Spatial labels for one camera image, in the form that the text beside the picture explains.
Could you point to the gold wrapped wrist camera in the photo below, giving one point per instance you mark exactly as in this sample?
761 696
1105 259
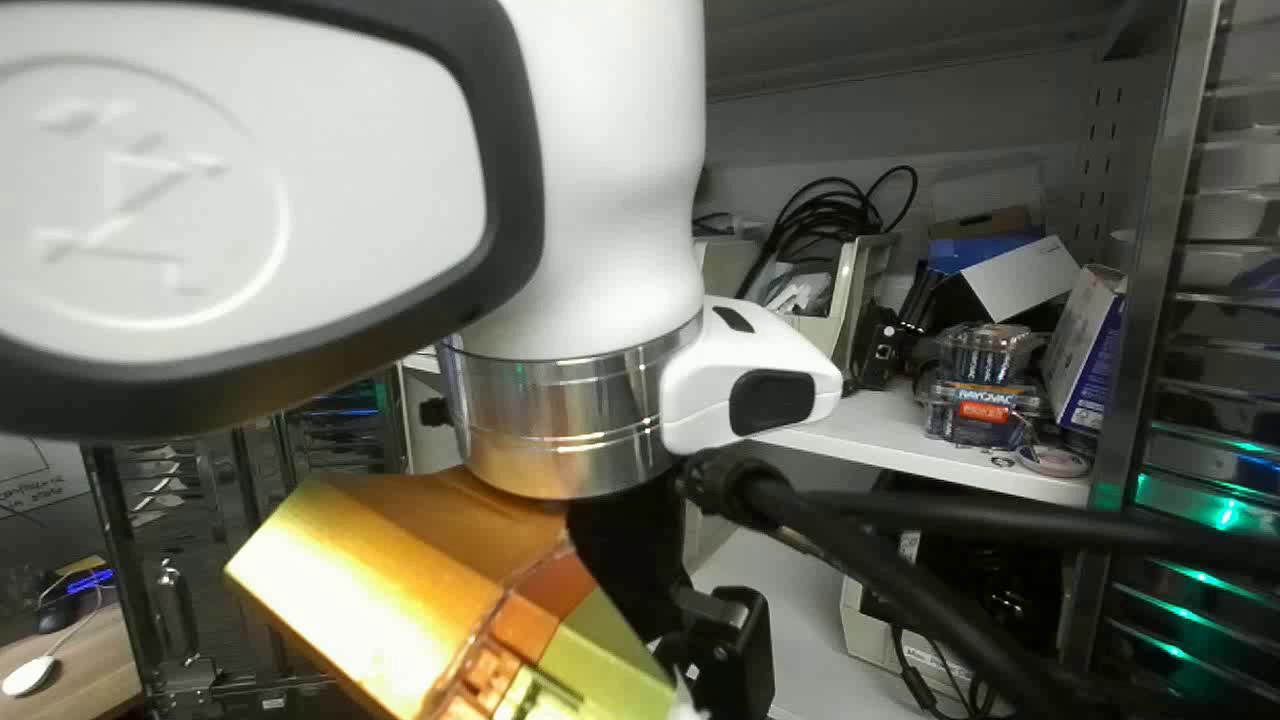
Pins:
374 572

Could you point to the white spoon shaped object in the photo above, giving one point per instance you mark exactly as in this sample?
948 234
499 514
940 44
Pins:
26 679

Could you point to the white blue product box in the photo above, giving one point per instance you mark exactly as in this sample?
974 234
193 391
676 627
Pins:
1086 354

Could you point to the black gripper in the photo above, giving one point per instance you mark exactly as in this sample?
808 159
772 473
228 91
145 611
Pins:
643 563

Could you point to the wooden table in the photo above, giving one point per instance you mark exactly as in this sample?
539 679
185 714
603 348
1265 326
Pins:
81 673

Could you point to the steel tray rack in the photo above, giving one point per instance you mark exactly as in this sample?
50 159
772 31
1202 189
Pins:
332 425

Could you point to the steel rack with green lights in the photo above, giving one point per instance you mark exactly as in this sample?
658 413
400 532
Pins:
1202 403

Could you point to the white card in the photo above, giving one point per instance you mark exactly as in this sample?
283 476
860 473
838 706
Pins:
1022 278

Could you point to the black device beside batteries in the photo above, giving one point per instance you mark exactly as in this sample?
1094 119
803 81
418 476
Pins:
884 347

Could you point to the pack of batteries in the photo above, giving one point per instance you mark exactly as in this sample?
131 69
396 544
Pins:
984 387

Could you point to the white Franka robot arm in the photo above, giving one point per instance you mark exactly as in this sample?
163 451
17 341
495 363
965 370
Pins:
603 133

